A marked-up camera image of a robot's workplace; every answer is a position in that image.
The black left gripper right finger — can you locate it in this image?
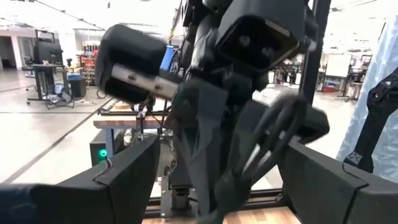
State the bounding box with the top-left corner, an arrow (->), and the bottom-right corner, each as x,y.
279,140 -> 398,224

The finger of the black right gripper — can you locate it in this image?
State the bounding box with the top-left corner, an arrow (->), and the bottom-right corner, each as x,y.
172,80 -> 233,218
217,102 -> 272,216

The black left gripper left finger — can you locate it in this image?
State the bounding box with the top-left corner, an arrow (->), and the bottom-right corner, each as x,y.
18,136 -> 161,224

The shelf with colourful items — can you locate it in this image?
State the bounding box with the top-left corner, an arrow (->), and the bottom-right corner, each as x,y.
76,43 -> 100,86

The black box with green light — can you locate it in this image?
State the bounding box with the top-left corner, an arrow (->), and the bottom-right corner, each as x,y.
89,130 -> 125,167

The black waste bin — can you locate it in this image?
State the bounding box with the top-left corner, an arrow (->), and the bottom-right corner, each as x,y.
67,74 -> 88,100

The wooden workbench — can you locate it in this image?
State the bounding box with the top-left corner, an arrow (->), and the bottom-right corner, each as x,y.
93,102 -> 175,162

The black cart with monitor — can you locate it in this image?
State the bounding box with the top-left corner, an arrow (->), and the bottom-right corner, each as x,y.
26,29 -> 75,110

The whiteboard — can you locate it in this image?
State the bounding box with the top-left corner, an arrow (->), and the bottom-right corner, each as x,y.
325,53 -> 354,78

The pale blue plastic sheet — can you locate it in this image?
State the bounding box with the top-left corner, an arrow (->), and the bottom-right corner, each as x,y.
335,15 -> 398,184

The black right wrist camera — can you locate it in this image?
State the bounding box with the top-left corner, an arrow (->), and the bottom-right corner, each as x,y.
214,14 -> 312,74

